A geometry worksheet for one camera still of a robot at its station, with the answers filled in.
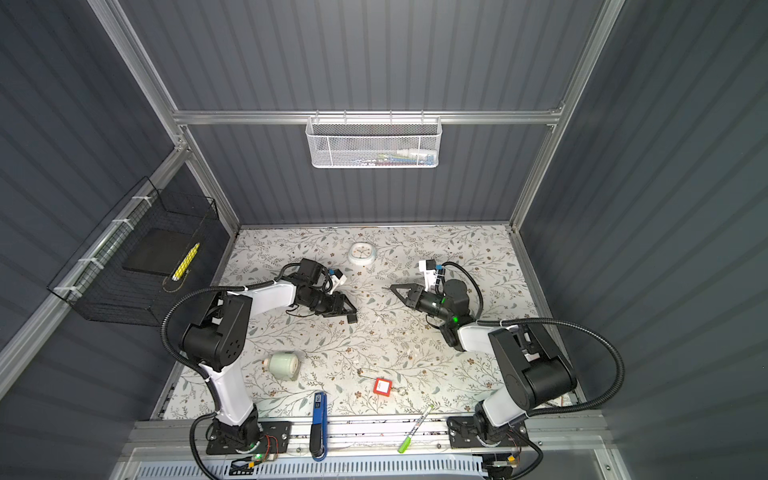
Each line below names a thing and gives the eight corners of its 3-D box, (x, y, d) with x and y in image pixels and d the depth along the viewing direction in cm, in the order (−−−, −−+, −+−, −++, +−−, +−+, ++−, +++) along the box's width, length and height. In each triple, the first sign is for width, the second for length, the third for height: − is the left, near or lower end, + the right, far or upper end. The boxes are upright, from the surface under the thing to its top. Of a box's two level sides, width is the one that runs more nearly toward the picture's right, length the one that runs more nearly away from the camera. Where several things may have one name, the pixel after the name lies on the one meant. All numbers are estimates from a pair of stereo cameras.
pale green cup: (275, 381, 84) (264, 371, 78) (279, 363, 88) (269, 352, 81) (299, 381, 84) (291, 371, 78) (302, 363, 88) (295, 352, 81)
